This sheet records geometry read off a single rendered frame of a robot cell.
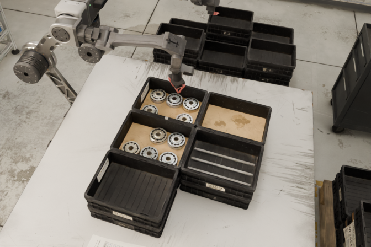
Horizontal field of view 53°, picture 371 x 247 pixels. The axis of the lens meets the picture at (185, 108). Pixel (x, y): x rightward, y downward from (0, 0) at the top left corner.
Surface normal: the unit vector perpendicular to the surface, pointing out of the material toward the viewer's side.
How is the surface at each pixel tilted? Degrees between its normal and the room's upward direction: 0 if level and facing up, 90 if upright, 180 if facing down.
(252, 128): 0
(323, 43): 0
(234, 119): 0
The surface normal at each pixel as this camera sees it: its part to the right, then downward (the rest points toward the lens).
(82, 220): 0.05, -0.66
